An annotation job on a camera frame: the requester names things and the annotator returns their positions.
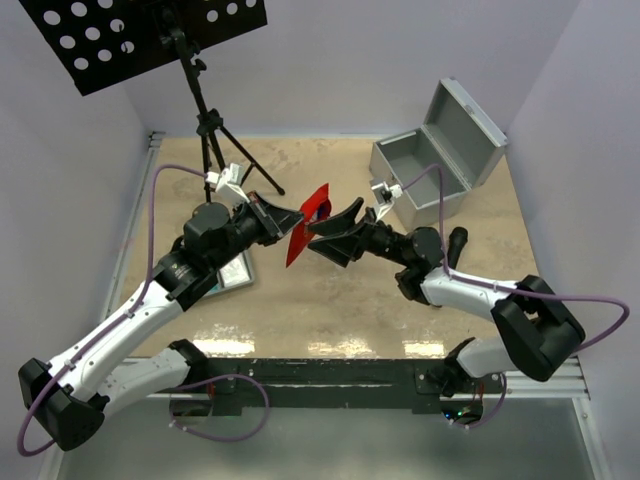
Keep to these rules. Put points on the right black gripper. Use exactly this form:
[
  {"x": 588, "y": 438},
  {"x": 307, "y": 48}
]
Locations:
[{"x": 340, "y": 249}]

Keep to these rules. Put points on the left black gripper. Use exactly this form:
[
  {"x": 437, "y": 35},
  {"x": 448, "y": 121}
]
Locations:
[{"x": 280, "y": 220}]

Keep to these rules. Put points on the red first aid pouch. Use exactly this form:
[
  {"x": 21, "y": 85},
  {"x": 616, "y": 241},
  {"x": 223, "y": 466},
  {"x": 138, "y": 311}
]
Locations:
[{"x": 316, "y": 208}]

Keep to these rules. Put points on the white gauze pad packet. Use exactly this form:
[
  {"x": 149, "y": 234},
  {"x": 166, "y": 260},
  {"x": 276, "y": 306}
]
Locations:
[{"x": 235, "y": 273}]

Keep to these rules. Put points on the grey compartment tray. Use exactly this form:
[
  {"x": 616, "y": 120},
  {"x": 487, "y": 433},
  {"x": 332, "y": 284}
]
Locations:
[{"x": 219, "y": 289}]

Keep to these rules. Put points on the grey metal case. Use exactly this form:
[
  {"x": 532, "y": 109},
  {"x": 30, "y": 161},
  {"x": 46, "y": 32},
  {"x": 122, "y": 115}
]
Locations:
[{"x": 454, "y": 151}]

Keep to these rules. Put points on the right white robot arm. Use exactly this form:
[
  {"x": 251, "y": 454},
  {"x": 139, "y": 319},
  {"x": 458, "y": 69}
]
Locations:
[{"x": 536, "y": 333}]

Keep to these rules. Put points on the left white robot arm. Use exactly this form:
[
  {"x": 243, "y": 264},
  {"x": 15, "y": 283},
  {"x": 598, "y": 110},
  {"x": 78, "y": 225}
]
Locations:
[{"x": 72, "y": 394}]

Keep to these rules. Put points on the black flashlight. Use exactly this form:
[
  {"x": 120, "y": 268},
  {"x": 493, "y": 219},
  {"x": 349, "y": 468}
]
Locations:
[{"x": 457, "y": 240}]

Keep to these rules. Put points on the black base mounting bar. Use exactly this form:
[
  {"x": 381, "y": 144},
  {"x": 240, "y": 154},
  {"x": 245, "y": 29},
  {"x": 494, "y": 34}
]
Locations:
[{"x": 416, "y": 385}]

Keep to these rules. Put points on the black perforated music stand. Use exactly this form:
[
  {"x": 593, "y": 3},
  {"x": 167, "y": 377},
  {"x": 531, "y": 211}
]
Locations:
[{"x": 104, "y": 43}]

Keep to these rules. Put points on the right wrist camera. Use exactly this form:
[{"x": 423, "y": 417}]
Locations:
[{"x": 385, "y": 196}]

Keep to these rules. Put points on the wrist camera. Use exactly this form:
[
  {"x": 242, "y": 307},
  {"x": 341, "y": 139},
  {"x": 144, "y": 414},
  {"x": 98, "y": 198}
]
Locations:
[
  {"x": 227, "y": 183},
  {"x": 385, "y": 196}
]

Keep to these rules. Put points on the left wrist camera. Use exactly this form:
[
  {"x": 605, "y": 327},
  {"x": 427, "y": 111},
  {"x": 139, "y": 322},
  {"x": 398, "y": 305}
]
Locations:
[{"x": 227, "y": 183}]

